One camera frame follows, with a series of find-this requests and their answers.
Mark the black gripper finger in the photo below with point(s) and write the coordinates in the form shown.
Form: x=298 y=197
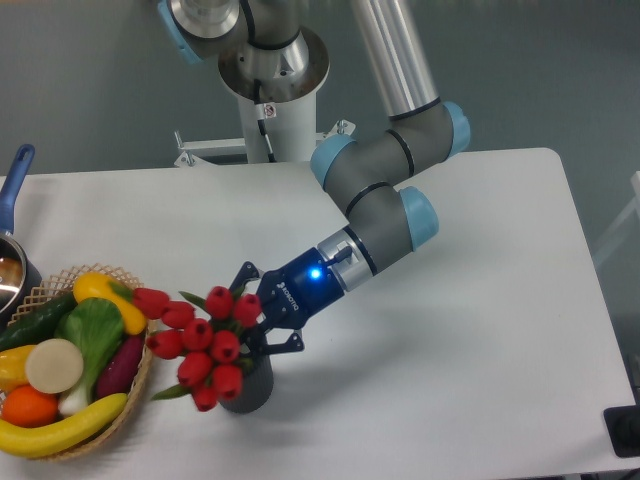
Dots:
x=248 y=272
x=256 y=341

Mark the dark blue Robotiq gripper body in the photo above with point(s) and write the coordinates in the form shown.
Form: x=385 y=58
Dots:
x=300 y=289

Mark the dark grey ribbed vase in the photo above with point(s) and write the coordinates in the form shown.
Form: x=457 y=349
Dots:
x=256 y=389

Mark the red tulip bouquet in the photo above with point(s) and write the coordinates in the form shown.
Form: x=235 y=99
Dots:
x=206 y=335

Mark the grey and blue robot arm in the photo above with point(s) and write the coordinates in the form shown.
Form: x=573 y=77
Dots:
x=386 y=218

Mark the purple sweet potato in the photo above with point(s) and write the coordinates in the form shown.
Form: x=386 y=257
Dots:
x=118 y=375

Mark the yellow squash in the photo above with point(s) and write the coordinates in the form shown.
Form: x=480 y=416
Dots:
x=99 y=285

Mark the green bok choy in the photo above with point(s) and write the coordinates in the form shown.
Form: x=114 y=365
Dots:
x=95 y=326

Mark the woven wicker basket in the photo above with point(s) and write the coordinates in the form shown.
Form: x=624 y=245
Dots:
x=59 y=284

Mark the beige round slice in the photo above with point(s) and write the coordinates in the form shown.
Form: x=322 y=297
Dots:
x=54 y=366

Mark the dark green cucumber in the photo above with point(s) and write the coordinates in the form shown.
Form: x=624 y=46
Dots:
x=39 y=324

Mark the long yellow banana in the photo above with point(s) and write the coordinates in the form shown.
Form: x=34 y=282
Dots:
x=57 y=437

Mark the orange fruit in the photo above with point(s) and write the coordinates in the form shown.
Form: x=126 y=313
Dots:
x=27 y=407

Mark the yellow pepper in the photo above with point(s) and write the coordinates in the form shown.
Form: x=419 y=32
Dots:
x=12 y=367

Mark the black device at table edge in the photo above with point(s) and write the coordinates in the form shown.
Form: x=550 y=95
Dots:
x=623 y=429

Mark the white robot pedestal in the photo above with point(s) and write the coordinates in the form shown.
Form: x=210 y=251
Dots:
x=276 y=91

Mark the blue handled saucepan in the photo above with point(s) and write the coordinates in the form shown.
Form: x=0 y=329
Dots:
x=18 y=275

